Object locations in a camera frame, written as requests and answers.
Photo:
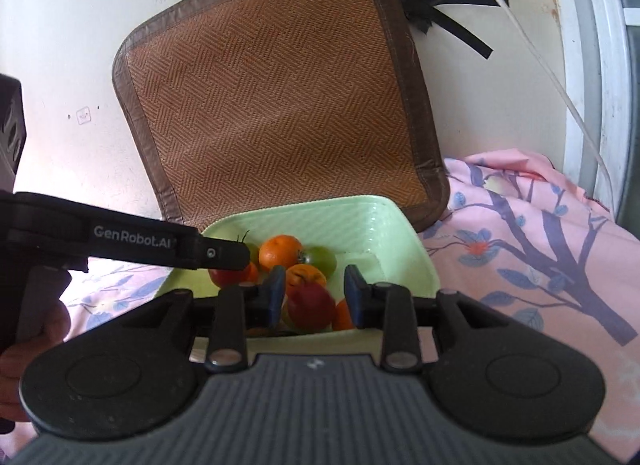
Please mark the green tomato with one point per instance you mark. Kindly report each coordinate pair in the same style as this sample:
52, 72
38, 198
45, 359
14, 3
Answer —
321, 257

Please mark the mandarin orange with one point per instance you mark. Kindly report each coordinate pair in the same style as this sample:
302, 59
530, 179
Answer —
344, 317
281, 251

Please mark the light green bowl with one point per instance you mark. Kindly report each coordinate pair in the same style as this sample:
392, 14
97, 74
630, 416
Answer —
380, 245

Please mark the red tomato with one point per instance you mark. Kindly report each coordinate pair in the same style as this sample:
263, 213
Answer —
227, 277
310, 304

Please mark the brown woven seat cushion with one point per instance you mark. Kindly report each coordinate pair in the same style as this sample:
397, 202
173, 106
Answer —
280, 95

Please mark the pink deer-print bedsheet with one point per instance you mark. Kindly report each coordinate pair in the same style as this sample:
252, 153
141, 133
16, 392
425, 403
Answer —
550, 255

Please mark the white window frame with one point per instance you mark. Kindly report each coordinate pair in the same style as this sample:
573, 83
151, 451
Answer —
595, 70

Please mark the person's left hand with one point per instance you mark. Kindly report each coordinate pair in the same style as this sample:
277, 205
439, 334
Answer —
12, 380

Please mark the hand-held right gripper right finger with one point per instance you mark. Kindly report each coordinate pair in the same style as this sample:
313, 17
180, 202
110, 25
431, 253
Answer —
354, 297

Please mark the orange-red tomato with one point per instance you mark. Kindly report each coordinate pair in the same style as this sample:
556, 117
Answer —
306, 277

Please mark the black ribbon tie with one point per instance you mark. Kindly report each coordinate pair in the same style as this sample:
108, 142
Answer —
450, 7

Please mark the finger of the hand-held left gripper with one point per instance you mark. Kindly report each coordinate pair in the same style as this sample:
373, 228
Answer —
215, 252

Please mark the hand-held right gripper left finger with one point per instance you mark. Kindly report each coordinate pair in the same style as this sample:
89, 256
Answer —
276, 295

